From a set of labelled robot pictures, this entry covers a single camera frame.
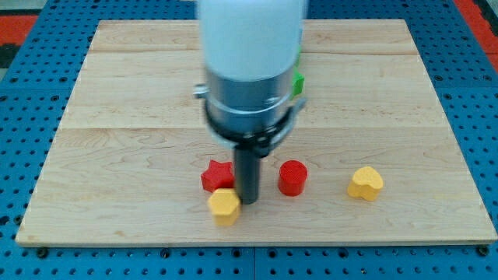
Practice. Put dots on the yellow hexagon block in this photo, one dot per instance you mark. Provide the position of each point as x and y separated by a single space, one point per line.
224 205

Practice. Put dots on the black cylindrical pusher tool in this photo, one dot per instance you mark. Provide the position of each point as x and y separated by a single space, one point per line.
247 175

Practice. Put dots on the yellow heart block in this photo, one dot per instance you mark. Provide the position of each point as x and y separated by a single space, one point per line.
366 183

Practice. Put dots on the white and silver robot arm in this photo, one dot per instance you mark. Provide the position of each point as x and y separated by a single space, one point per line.
250 48

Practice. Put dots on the red cylinder block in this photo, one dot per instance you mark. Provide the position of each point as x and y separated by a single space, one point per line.
292 178

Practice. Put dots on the red star block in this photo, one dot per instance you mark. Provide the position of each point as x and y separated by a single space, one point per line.
217 175

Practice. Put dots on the green block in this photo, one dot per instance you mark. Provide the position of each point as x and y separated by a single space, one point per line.
298 78

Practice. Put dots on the light wooden board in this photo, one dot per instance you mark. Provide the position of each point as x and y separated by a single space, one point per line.
125 164

